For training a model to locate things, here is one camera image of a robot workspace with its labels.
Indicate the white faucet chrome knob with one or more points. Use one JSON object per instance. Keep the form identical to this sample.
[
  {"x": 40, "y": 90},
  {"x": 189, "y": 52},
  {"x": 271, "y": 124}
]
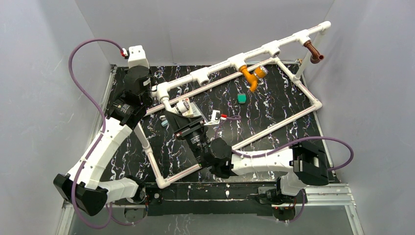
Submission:
[{"x": 182, "y": 107}]

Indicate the green tape roll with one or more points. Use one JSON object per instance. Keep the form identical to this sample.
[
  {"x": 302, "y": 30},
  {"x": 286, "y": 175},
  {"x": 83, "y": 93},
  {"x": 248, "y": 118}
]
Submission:
[{"x": 241, "y": 98}]

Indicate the light blue faucet handle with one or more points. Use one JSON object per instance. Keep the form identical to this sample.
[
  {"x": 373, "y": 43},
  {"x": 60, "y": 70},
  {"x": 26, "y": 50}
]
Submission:
[{"x": 164, "y": 121}]

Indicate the white PVC pipe frame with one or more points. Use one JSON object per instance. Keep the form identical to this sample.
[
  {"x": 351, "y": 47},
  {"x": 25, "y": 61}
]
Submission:
[{"x": 277, "y": 104}]

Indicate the brown faucet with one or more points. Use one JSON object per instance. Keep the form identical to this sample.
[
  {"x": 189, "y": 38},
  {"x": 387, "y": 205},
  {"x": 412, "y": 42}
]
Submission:
[{"x": 315, "y": 57}]

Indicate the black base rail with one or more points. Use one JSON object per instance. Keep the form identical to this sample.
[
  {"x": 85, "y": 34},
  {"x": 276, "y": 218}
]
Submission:
[{"x": 260, "y": 198}]

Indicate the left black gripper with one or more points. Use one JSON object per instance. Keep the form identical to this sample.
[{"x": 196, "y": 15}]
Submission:
[{"x": 148, "y": 89}]

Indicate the orange faucet chrome knob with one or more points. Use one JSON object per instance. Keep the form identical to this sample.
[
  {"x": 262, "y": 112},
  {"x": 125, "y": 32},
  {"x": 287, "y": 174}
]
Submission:
[{"x": 253, "y": 77}]

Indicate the clear plastic package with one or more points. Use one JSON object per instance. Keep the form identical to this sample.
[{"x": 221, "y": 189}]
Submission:
[{"x": 196, "y": 111}]

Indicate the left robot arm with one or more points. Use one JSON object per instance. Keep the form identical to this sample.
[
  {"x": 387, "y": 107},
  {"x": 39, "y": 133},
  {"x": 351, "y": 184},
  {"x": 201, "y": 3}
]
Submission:
[{"x": 82, "y": 186}]

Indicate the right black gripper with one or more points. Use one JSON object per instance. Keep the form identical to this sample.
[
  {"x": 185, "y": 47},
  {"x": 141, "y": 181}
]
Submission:
[{"x": 183, "y": 126}]

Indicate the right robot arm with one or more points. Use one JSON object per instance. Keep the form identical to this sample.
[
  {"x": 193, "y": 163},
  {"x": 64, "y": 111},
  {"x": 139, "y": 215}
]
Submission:
[{"x": 303, "y": 163}]

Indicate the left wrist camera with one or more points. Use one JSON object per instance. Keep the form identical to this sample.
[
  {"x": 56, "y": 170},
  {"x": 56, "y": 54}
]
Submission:
[{"x": 137, "y": 57}]

